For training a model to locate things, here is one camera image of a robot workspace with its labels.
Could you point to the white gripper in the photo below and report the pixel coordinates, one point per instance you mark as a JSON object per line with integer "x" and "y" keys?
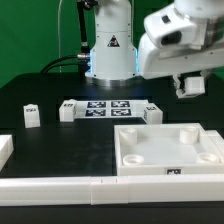
{"x": 154, "y": 62}

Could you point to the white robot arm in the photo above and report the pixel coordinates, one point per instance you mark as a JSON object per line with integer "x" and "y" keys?
{"x": 114, "y": 59}

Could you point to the white left fence block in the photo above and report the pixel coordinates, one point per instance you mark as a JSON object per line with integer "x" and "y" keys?
{"x": 6, "y": 149}

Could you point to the white marker sheet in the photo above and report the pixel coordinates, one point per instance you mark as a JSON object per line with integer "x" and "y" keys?
{"x": 110, "y": 109}

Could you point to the white square tabletop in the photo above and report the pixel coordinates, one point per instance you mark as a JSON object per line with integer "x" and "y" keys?
{"x": 166, "y": 149}

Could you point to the white front fence rail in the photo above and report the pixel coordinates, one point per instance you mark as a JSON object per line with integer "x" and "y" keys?
{"x": 111, "y": 190}

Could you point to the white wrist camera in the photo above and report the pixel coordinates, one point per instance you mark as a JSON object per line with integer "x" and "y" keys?
{"x": 170, "y": 27}

